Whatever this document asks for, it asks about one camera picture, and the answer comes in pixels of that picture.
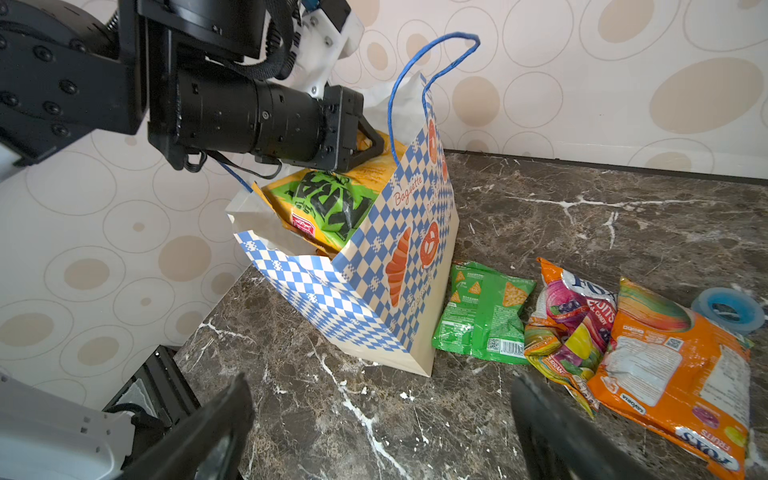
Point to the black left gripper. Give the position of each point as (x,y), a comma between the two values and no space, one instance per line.
(203,108)

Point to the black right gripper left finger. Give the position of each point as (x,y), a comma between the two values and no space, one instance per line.
(207,445)

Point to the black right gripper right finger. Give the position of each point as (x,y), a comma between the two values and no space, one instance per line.
(558,444)

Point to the colourful fruit candy packet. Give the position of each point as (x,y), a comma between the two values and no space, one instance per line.
(569,332)

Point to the yellow green snack packet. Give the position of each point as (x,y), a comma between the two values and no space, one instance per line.
(313,221)

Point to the orange Fox's candy packet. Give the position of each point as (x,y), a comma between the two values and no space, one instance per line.
(679,375)

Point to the green chips snack packet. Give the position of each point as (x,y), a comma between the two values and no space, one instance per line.
(482,318)

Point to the blue checkered paper bag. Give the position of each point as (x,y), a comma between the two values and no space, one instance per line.
(380,298)

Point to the blue tape roll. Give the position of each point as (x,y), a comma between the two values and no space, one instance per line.
(730,309)

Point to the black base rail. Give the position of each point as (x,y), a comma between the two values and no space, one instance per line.
(160,388)

